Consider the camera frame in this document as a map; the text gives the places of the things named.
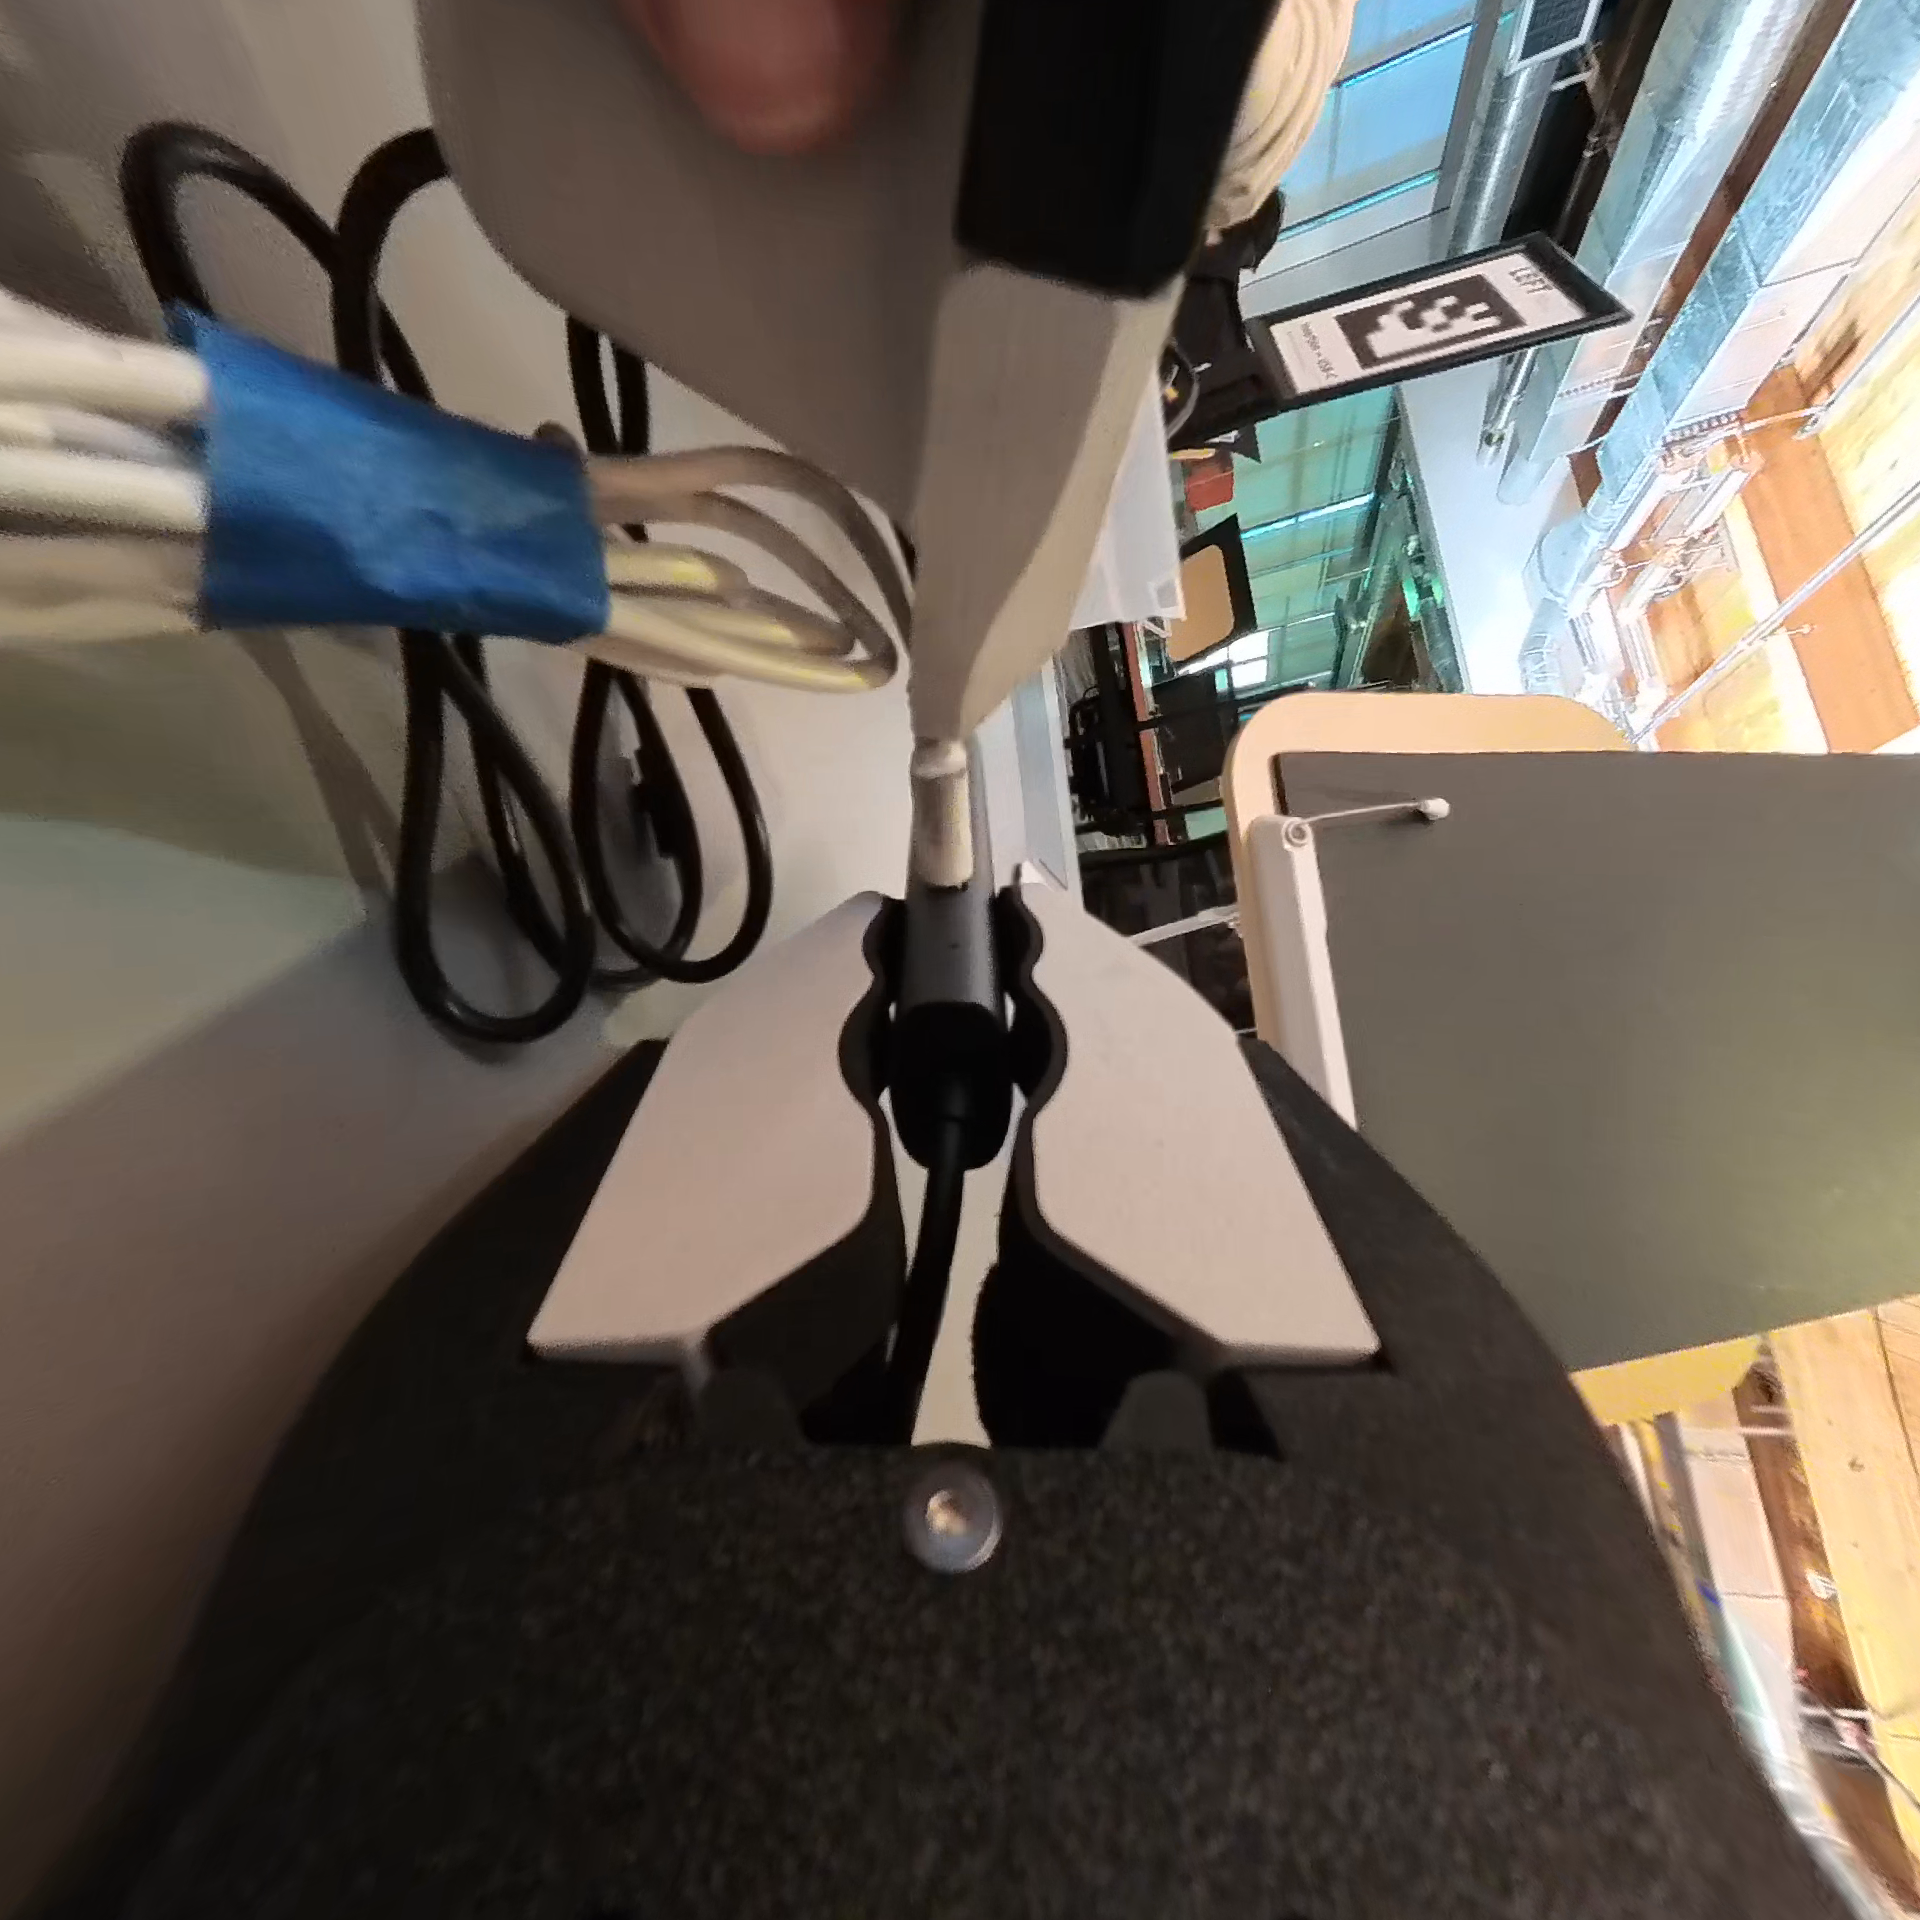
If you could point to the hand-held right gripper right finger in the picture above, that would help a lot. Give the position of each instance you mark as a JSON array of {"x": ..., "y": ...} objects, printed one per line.
[{"x": 1184, "y": 1171}]

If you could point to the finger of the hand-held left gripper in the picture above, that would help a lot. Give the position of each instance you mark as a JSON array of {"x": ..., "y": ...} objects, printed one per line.
[{"x": 781, "y": 301}]

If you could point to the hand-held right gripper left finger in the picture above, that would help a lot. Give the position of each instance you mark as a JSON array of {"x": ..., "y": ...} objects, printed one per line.
[{"x": 720, "y": 1141}]

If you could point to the grey desk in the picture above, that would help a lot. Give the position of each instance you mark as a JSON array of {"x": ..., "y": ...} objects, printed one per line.
[{"x": 819, "y": 795}]

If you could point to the person's left hand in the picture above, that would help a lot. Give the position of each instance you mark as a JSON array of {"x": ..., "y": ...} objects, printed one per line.
[{"x": 764, "y": 69}]

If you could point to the wooden board with dark panel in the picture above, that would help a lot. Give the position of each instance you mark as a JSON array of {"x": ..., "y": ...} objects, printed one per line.
[{"x": 1651, "y": 1050}]

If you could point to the silver ventilation duct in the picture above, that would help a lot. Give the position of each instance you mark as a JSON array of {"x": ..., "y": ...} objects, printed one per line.
[{"x": 1514, "y": 134}]

